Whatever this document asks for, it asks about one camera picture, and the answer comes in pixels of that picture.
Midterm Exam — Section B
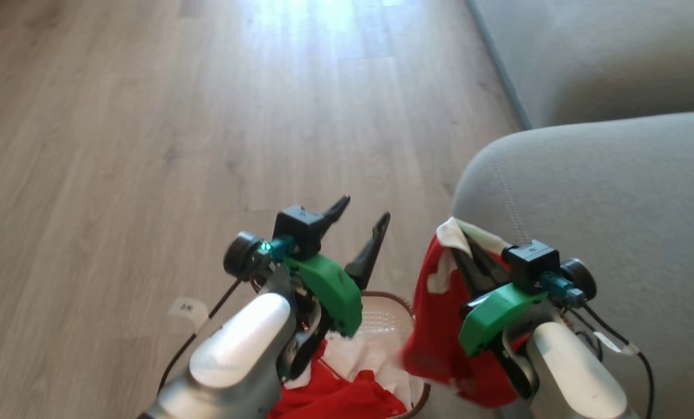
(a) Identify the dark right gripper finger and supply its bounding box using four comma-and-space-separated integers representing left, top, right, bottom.
465, 232, 512, 274
455, 247, 497, 296

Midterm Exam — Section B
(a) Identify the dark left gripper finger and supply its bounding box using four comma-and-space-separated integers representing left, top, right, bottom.
345, 212, 391, 290
321, 195, 351, 236

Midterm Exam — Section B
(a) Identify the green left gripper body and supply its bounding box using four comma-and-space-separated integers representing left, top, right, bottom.
283, 253, 363, 339

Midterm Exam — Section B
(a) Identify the woven laundry basket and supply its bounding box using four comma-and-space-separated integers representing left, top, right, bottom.
347, 290, 432, 419

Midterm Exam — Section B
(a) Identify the red and white garment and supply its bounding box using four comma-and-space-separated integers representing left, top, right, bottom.
402, 217, 535, 408

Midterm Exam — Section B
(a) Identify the plain red garment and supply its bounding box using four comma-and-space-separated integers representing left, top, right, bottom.
267, 340, 409, 419

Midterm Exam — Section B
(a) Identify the grey sofa seat cushion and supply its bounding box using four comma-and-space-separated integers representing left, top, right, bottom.
466, 0, 694, 130
452, 109, 694, 419

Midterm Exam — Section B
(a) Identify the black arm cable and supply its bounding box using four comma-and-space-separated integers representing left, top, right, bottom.
158, 274, 249, 396
568, 303, 655, 419

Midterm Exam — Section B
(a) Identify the teal cable connector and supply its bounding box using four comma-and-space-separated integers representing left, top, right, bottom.
540, 271, 587, 309
260, 235, 296, 262

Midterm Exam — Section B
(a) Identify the white paper cable label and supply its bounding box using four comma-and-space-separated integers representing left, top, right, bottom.
168, 297, 209, 326
593, 331, 639, 356

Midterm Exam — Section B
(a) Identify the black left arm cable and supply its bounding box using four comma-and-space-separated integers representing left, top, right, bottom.
158, 274, 249, 396

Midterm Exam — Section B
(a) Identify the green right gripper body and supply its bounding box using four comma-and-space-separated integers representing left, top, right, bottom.
458, 283, 549, 357

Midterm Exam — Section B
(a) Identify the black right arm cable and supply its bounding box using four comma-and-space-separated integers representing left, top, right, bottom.
568, 303, 655, 419

